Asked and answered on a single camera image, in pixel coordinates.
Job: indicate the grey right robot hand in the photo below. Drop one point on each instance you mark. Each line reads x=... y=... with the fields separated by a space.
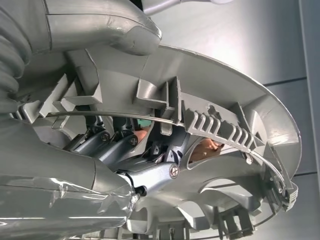
x=50 y=185

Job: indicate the person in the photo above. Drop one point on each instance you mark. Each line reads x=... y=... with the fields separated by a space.
x=207 y=150

